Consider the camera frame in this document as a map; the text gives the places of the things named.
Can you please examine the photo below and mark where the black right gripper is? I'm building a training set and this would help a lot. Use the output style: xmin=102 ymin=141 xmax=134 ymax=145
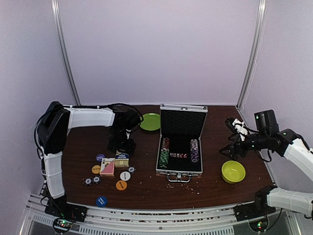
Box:
xmin=219 ymin=131 xmax=269 ymax=161

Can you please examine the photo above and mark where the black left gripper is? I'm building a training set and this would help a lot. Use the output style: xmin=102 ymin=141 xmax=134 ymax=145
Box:
xmin=107 ymin=127 xmax=136 ymax=157

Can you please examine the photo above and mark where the red card deck box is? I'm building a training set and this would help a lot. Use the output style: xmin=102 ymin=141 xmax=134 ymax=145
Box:
xmin=100 ymin=158 xmax=115 ymax=176

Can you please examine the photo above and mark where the white dealer button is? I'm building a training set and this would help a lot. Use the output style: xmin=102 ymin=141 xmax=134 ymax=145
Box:
xmin=120 ymin=171 xmax=132 ymax=182

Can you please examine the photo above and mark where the orange big blind button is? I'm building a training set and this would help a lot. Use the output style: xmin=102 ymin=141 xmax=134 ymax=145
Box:
xmin=115 ymin=180 xmax=128 ymax=191

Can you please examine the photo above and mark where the aluminium poker case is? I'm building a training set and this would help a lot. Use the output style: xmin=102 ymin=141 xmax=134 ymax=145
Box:
xmin=156 ymin=104 xmax=208 ymax=184

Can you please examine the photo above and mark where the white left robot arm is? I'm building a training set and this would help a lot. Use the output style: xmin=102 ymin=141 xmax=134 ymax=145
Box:
xmin=34 ymin=101 xmax=144 ymax=217

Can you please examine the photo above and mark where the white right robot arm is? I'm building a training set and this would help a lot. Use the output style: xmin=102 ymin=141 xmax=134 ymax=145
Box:
xmin=219 ymin=110 xmax=313 ymax=221

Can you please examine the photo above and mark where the green bowl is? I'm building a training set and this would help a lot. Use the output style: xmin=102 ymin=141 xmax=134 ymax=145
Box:
xmin=221 ymin=161 xmax=246 ymax=184

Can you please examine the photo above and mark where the purple small blind button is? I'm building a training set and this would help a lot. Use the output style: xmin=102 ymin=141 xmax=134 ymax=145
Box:
xmin=95 ymin=154 xmax=105 ymax=162

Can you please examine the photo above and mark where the dark poker chip by dealer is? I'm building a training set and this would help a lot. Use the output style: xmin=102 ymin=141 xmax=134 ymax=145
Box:
xmin=128 ymin=166 xmax=136 ymax=174

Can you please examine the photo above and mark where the orange button left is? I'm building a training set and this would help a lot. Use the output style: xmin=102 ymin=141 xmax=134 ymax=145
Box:
xmin=91 ymin=165 xmax=101 ymax=174

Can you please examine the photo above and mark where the green plate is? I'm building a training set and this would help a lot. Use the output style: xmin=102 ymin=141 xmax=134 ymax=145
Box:
xmin=140 ymin=113 xmax=160 ymax=131

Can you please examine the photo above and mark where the purple poker chip stack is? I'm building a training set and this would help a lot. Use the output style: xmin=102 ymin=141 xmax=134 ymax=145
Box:
xmin=190 ymin=139 xmax=199 ymax=163

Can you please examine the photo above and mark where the red-black poker chip stack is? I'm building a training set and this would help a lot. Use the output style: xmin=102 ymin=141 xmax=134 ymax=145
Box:
xmin=161 ymin=138 xmax=170 ymax=151

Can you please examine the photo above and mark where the green poker chip stack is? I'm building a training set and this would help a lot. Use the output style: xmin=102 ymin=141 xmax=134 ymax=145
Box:
xmin=158 ymin=149 xmax=169 ymax=168

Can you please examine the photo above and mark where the dark poker chip leftmost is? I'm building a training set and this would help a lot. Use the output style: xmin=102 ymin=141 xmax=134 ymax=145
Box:
xmin=84 ymin=178 xmax=92 ymax=186

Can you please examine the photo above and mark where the row of red dice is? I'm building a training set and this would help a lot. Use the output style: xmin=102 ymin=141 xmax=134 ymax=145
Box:
xmin=170 ymin=152 xmax=188 ymax=158

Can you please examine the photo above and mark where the blue small blind button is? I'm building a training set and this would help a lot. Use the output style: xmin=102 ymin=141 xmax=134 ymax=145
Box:
xmin=96 ymin=196 xmax=108 ymax=208

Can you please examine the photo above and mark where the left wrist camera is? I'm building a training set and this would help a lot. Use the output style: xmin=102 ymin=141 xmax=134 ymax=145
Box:
xmin=125 ymin=110 xmax=141 ymax=130

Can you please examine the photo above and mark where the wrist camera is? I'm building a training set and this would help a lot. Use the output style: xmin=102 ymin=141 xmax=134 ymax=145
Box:
xmin=125 ymin=110 xmax=141 ymax=130
xmin=225 ymin=117 xmax=249 ymax=141

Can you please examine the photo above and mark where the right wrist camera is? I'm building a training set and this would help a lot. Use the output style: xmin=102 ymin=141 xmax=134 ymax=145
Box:
xmin=225 ymin=117 xmax=249 ymax=141

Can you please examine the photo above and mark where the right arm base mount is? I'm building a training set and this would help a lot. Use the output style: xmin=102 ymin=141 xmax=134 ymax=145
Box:
xmin=234 ymin=202 xmax=276 ymax=222

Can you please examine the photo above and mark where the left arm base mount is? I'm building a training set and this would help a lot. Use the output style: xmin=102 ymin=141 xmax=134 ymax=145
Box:
xmin=45 ymin=201 xmax=88 ymax=222

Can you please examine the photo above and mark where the aluminium corner post right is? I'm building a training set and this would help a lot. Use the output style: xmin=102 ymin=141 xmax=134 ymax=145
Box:
xmin=237 ymin=0 xmax=268 ymax=110

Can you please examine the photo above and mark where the aluminium corner post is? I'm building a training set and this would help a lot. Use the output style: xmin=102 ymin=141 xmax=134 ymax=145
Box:
xmin=51 ymin=0 xmax=81 ymax=105
xmin=237 ymin=0 xmax=268 ymax=110

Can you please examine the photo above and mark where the aluminium front rail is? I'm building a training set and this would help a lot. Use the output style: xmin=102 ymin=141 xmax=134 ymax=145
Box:
xmin=17 ymin=194 xmax=304 ymax=235

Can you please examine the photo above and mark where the aluminium corner post left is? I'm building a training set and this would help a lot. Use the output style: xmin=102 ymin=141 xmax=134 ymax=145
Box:
xmin=51 ymin=0 xmax=81 ymax=105

